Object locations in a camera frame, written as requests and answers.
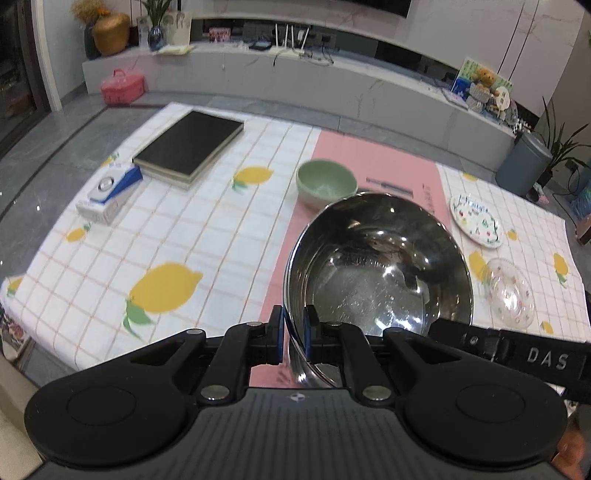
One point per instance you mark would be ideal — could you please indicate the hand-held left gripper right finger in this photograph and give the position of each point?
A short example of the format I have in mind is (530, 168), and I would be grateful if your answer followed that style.
(308, 341)

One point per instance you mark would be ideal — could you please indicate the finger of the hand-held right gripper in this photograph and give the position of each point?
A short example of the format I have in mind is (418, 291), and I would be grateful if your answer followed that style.
(466, 341)

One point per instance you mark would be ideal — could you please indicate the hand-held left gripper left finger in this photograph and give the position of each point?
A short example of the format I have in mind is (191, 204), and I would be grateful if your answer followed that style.
(277, 337)

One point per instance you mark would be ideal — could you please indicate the clear glass plate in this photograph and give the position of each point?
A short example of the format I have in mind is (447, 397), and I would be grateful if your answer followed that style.
(510, 293)

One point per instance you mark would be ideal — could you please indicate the stainless steel bowl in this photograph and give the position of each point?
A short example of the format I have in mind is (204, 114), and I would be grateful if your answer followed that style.
(369, 277)

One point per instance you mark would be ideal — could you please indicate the green ceramic bowl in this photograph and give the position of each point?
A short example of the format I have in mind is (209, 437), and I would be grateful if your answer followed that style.
(325, 182)

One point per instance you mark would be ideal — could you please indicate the white fruit-patterned plate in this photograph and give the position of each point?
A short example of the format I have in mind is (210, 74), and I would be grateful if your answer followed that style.
(475, 221)

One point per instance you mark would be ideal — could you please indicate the lemon-print checked tablecloth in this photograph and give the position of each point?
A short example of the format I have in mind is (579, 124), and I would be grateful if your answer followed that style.
(194, 240)

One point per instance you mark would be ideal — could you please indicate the grey trash bin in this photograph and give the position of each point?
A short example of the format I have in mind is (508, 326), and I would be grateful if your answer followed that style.
(524, 164)

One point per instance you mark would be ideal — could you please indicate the pink bottle-print cloth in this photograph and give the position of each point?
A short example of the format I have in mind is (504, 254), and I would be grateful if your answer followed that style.
(369, 159)

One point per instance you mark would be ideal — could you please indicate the black book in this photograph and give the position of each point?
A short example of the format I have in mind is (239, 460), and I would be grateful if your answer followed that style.
(189, 141)

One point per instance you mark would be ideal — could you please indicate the long-leaf potted plant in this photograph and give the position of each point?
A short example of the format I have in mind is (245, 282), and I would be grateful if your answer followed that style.
(561, 138)

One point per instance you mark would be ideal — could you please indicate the blue and white box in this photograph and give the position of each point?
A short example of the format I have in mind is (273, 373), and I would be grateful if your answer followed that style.
(111, 189)

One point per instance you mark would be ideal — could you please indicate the white round hand fan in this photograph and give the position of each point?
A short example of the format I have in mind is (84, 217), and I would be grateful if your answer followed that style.
(503, 99)

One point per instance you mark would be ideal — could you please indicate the marble low cabinet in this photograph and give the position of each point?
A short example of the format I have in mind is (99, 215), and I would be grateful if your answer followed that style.
(295, 83)

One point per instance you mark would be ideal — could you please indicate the brown teddy bear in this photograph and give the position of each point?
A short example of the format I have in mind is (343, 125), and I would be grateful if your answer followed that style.
(484, 83)

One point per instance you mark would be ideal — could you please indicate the green picture board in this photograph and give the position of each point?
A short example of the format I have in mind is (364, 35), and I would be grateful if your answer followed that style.
(466, 69)

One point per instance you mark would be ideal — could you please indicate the small black box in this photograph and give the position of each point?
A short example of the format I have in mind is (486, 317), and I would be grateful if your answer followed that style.
(260, 45)

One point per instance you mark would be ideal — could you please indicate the white router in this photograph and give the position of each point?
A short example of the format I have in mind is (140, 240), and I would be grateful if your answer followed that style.
(291, 44)

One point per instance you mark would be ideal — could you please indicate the red storage basket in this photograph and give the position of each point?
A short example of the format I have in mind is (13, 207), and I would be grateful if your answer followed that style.
(122, 87)

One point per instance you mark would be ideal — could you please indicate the yellow papers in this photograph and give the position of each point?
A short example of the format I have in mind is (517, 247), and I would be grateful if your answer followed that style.
(174, 49)

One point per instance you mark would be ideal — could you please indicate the white printed card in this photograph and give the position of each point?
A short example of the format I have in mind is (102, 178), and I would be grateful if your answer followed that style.
(179, 28)

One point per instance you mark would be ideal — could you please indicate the blue vase with green plant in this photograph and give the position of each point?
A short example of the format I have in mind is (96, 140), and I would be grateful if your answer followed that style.
(156, 34)

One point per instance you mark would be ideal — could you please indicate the black television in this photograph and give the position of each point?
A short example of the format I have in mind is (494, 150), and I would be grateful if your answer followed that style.
(323, 7)

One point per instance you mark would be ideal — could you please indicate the orange round vase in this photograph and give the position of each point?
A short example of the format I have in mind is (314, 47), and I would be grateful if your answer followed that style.
(111, 34)

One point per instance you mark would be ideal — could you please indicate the dark vase with dried flowers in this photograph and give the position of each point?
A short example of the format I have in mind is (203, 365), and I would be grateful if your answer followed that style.
(90, 32)

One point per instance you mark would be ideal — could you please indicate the pink photo frame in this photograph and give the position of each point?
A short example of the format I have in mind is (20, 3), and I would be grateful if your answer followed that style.
(219, 35)

